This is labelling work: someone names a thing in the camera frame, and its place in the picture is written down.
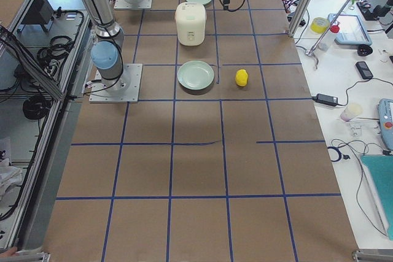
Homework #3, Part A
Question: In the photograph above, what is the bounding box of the white rice cooker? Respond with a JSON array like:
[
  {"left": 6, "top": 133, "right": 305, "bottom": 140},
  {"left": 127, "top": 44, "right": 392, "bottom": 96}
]
[{"left": 174, "top": 2, "right": 206, "bottom": 46}]

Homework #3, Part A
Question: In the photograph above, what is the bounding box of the yellow lemon toy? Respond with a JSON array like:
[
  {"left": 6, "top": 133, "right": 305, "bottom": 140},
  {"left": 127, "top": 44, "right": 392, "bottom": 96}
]
[{"left": 235, "top": 69, "right": 249, "bottom": 87}]

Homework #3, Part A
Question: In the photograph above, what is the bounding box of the near green plate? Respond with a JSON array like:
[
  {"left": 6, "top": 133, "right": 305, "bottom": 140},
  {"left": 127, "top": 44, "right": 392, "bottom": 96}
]
[{"left": 177, "top": 60, "right": 214, "bottom": 90}]

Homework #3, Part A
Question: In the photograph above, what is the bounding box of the yellow tape roll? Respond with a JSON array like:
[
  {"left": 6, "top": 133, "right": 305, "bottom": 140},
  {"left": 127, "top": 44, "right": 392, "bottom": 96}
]
[{"left": 310, "top": 17, "right": 330, "bottom": 34}]

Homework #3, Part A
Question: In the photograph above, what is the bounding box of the red cap squeeze bottle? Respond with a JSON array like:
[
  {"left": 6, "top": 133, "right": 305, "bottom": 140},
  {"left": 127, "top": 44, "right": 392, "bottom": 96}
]
[{"left": 317, "top": 25, "right": 340, "bottom": 52}]

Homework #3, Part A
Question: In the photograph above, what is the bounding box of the metal rod with green clip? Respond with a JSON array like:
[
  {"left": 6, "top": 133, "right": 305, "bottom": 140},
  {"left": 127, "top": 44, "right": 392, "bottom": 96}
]
[{"left": 305, "top": 0, "right": 356, "bottom": 69}]

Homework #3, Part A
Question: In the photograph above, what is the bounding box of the blue teach pendant tablet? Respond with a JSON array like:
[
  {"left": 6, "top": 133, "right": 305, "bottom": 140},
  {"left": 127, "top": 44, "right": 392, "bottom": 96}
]
[{"left": 334, "top": 14, "right": 372, "bottom": 45}]

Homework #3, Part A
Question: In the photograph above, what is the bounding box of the black round cap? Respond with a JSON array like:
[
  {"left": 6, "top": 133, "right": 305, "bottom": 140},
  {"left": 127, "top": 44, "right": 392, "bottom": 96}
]
[{"left": 357, "top": 44, "right": 373, "bottom": 57}]

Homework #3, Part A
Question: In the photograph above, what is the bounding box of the black power adapter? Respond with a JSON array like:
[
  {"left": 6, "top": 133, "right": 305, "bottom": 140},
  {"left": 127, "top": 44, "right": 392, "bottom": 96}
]
[{"left": 312, "top": 93, "right": 338, "bottom": 107}]

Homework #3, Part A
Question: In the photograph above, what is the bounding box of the black phone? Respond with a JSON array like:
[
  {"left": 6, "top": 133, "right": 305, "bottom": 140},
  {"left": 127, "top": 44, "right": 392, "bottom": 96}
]
[{"left": 356, "top": 61, "right": 373, "bottom": 80}]

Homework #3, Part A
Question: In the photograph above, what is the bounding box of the white paper cup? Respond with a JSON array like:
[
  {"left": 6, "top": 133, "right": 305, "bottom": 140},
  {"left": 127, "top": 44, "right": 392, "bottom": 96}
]
[{"left": 340, "top": 102, "right": 363, "bottom": 122}]

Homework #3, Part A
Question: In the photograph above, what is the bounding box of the teal cutting mat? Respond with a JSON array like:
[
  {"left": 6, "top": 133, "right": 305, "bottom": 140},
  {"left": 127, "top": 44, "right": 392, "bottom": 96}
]
[{"left": 361, "top": 155, "right": 392, "bottom": 240}]

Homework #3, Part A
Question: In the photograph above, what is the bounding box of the person in grey shirt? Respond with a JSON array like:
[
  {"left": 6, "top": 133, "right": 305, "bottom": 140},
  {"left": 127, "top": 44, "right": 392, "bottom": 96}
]
[{"left": 0, "top": 247, "right": 18, "bottom": 258}]

